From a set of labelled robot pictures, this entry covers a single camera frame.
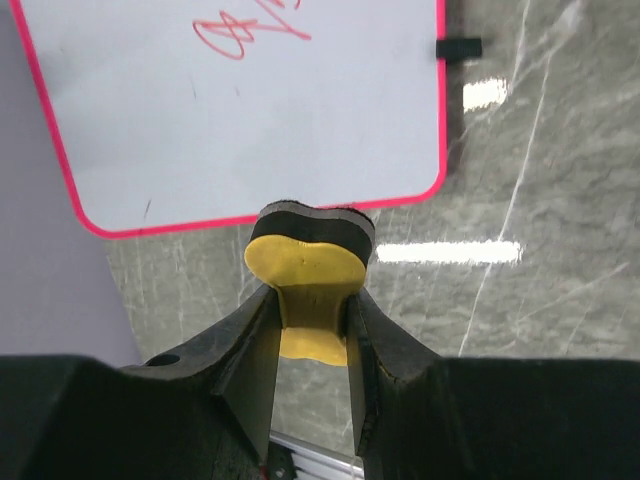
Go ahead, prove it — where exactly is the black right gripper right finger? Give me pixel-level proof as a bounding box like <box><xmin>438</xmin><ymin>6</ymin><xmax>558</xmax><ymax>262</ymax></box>
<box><xmin>345</xmin><ymin>292</ymin><xmax>639</xmax><ymax>479</ymax></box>

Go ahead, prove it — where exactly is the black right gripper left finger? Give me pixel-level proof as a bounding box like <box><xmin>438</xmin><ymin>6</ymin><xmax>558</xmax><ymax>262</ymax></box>
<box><xmin>1</xmin><ymin>286</ymin><xmax>278</xmax><ymax>479</ymax></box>

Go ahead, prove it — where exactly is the yellow bone-shaped eraser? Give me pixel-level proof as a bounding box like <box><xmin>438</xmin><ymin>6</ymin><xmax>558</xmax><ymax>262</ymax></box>
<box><xmin>244</xmin><ymin>200</ymin><xmax>375</xmax><ymax>367</ymax></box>

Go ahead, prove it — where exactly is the pink framed whiteboard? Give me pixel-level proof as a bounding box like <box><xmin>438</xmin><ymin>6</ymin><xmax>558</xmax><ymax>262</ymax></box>
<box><xmin>9</xmin><ymin>1</ymin><xmax>447</xmax><ymax>238</ymax></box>

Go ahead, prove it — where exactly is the aluminium front rail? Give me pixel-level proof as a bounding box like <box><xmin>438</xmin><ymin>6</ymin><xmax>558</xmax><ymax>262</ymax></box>
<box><xmin>263</xmin><ymin>431</ymin><xmax>365</xmax><ymax>480</ymax></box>

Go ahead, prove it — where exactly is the wire whiteboard stand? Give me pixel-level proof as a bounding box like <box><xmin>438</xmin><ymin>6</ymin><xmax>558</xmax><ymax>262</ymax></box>
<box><xmin>436</xmin><ymin>37</ymin><xmax>483</xmax><ymax>63</ymax></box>

